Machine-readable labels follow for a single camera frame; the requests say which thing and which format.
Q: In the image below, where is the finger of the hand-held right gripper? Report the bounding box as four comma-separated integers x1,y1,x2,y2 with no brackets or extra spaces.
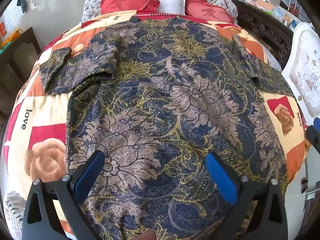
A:
305,117,320,155

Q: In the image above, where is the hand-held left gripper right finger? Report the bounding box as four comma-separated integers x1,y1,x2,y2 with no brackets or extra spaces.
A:
205,152,288,240

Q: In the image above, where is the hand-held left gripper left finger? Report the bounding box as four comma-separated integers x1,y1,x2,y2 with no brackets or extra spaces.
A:
22,151,106,240

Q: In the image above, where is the navy floral print shirt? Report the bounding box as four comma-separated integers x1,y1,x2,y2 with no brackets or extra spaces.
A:
39,16,295,240

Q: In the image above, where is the white upholstered chair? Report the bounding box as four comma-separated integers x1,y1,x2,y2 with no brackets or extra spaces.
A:
281,22,320,118

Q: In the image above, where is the printed rose blanket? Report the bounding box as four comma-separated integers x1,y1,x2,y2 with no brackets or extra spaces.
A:
5,12,310,240

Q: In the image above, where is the grey lace cloth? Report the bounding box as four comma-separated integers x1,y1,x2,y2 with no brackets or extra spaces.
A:
2,191,28,233

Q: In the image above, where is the white floral bed sheet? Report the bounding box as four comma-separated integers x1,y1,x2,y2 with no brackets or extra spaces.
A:
262,46,284,72

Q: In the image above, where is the dark carved wooden headboard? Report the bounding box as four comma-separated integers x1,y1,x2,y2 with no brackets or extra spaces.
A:
231,0,294,68

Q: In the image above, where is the row of colourful packets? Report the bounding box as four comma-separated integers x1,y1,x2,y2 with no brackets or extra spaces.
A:
250,0,300,28

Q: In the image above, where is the dark wooden nightstand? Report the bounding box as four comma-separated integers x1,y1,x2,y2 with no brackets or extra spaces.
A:
0,27,42,110

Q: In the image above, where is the orange yellow bag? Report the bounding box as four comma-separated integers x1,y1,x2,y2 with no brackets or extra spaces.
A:
1,30,20,48

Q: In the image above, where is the red heart pillow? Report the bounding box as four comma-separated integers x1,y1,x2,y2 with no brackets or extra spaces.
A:
100,0,160,15
185,0,237,24

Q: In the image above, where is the white pillow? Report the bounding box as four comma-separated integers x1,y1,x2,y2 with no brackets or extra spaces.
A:
156,0,187,14

